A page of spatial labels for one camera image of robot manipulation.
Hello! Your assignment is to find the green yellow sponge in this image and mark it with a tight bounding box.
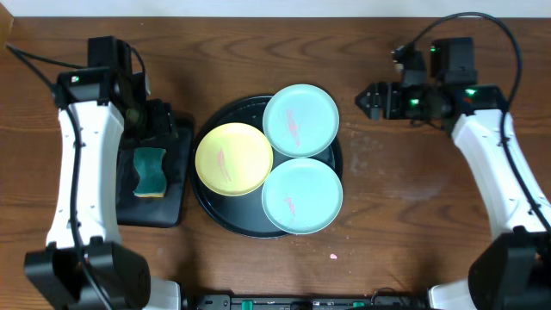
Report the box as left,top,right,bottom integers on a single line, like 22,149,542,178
133,147,168,198

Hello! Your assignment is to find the yellow plate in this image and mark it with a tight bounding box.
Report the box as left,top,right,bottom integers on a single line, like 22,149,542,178
195,122,274,196

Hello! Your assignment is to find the mint plate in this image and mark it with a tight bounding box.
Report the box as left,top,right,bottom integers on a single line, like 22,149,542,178
261,158,344,235
263,84,339,158

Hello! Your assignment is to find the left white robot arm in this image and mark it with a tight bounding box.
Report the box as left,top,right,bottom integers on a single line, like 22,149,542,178
24,66,183,309

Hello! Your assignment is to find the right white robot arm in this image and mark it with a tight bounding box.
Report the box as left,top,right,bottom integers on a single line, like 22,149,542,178
355,83,550,309

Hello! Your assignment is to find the black rectangular tray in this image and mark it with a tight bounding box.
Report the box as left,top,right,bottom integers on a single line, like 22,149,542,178
115,116,195,228

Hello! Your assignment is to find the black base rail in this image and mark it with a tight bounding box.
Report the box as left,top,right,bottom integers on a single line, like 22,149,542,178
189,294,430,310

